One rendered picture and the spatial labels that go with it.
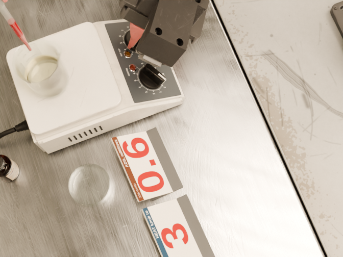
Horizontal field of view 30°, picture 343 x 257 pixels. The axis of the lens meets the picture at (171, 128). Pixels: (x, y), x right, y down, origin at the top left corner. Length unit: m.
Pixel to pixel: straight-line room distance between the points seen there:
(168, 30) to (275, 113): 0.26
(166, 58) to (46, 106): 0.19
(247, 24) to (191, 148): 0.19
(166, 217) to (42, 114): 0.20
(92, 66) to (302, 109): 0.29
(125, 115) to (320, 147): 0.26
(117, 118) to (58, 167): 0.11
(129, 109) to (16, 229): 0.22
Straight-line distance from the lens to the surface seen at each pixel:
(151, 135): 0.86
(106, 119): 0.81
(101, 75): 0.80
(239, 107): 0.87
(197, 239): 0.83
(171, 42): 0.66
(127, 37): 0.85
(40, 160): 0.88
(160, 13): 0.68
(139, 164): 0.83
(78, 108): 0.79
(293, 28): 0.92
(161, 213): 0.81
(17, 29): 0.66
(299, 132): 0.87
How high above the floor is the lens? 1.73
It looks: 75 degrees down
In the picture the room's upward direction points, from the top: 10 degrees counter-clockwise
